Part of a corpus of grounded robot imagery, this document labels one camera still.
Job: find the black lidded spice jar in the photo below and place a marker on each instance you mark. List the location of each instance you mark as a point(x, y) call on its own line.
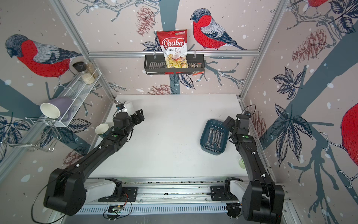
point(80, 67)

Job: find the white lidded spice jar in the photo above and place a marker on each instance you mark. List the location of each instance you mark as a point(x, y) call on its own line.
point(88, 78)

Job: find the small circuit board with wires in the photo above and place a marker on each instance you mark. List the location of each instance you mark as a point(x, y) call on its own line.
point(116, 211)

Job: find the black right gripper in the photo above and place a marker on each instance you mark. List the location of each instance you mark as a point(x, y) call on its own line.
point(232, 122)

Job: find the clear acrylic wall shelf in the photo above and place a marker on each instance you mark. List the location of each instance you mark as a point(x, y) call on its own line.
point(77, 90)

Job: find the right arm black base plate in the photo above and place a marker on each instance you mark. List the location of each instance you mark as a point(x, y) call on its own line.
point(232, 190)

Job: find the green translucent glass cup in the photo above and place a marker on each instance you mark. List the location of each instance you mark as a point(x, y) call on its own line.
point(242, 164)

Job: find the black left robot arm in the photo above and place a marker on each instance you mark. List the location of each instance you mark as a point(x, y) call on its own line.
point(66, 191)

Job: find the large silver open-end wrench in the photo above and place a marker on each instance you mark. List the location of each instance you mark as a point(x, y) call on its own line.
point(207, 144)

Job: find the green paper cup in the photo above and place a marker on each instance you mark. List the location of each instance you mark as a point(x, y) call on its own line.
point(103, 130)

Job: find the teal plastic storage box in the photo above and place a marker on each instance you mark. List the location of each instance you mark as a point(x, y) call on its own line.
point(216, 124)

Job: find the red Chuba cassava chips bag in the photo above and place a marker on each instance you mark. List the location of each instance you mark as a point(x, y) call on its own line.
point(174, 46)

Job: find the small silver combination wrench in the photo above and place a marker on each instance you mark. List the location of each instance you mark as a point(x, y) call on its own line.
point(220, 140)

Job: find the white ceramic utensil holder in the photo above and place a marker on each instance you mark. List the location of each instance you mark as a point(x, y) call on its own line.
point(128, 107)

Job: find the wire cup rack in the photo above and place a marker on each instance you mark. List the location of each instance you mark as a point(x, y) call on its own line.
point(29, 133)

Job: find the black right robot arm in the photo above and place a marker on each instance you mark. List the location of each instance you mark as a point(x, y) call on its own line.
point(262, 200)

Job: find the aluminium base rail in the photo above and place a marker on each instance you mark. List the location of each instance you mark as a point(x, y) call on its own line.
point(192, 191)

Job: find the purple mug white interior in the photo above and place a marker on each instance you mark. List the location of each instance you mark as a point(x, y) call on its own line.
point(56, 108)

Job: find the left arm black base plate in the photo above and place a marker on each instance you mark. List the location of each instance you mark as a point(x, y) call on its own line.
point(120, 193)

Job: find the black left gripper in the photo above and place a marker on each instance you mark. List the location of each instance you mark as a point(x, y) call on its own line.
point(141, 116)

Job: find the black wire wall basket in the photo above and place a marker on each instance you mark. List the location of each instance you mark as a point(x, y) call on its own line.
point(159, 65)

